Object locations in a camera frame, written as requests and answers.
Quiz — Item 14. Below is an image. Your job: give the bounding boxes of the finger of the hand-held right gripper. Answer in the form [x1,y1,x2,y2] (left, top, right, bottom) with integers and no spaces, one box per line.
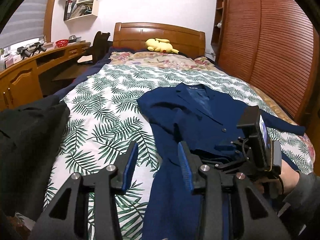
[201,156,252,175]
[215,137,248,153]

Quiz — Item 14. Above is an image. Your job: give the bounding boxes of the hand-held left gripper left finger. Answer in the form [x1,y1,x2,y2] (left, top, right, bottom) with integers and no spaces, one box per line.
[29,141,139,240]

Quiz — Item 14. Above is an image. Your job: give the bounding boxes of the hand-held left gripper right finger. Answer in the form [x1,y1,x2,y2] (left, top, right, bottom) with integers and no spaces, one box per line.
[177,141,293,240]

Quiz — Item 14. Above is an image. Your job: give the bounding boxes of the navy blue suit jacket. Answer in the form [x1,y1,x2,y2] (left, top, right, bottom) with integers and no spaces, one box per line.
[137,84,307,240]

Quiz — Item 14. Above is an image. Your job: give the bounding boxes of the person's right forearm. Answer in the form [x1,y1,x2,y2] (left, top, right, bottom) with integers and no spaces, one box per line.
[275,171,320,233]

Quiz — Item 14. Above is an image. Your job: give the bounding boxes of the person's right hand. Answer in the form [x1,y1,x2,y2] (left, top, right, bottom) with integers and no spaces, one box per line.
[279,167,301,197]

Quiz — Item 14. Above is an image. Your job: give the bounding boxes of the bed with leaf-print duvet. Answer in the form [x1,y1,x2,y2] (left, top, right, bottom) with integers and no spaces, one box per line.
[41,64,314,240]

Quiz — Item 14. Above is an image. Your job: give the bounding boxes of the navy bed sheet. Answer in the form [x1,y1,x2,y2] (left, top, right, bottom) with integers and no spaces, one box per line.
[54,46,113,102]

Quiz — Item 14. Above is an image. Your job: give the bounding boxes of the wooden louvred wardrobe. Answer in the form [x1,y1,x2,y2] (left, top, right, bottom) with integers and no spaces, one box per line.
[211,0,320,128]

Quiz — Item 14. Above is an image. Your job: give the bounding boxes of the floral bedspread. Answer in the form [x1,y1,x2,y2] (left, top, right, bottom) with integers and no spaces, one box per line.
[109,51,314,174]

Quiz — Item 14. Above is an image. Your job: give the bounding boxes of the black garment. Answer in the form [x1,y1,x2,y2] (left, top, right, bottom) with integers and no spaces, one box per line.
[0,95,70,220]

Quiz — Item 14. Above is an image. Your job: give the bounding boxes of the yellow plush toy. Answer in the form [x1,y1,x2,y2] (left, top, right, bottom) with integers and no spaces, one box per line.
[145,38,180,54]

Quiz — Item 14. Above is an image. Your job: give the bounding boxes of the dark chair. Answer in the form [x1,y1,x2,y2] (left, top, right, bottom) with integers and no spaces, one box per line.
[77,31,112,64]

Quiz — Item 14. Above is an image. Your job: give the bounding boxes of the wooden headboard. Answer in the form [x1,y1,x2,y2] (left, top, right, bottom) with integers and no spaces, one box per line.
[113,22,206,58]

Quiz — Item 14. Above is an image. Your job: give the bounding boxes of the wooden desk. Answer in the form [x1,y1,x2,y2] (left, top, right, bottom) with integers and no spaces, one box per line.
[0,41,94,110]

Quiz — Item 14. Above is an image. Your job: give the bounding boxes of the black desk device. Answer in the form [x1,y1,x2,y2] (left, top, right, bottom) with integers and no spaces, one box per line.
[32,42,47,54]
[17,46,32,60]

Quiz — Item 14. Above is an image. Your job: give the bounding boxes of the white pink box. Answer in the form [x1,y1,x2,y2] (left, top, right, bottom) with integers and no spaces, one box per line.
[4,54,21,68]

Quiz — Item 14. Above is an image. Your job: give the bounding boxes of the stack of books and papers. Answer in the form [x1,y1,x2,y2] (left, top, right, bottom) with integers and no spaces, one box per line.
[72,1,94,18]

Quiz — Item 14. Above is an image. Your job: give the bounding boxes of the black binders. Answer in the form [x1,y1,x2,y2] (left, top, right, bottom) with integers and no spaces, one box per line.
[64,0,77,20]

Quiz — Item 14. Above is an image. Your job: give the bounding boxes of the grey window blind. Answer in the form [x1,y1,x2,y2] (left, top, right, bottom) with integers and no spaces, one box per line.
[0,0,54,48]

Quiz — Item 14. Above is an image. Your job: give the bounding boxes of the wooden window frame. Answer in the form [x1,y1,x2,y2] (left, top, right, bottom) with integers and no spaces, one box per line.
[43,0,62,43]

